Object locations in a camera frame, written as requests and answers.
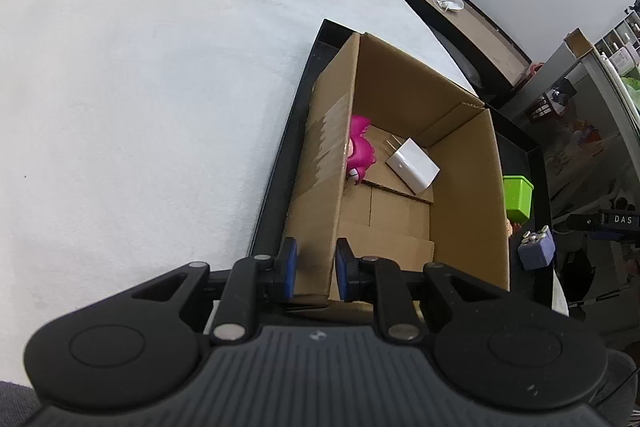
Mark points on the green plastic toy house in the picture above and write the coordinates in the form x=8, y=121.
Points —
x=518, y=195

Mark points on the lavender toy washing machine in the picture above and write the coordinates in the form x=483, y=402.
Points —
x=536, y=249

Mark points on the white wall charger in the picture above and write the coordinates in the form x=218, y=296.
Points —
x=411, y=164

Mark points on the white fluffy table cloth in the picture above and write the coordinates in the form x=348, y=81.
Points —
x=138, y=135

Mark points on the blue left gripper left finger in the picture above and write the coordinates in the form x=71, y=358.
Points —
x=286, y=263

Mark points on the pink dinosaur figurine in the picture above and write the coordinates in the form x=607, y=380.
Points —
x=360, y=152

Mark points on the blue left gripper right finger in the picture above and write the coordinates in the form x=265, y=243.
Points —
x=346, y=270

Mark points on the brown cardboard box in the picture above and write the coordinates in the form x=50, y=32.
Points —
x=405, y=176

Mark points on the black side table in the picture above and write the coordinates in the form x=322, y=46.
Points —
x=491, y=61

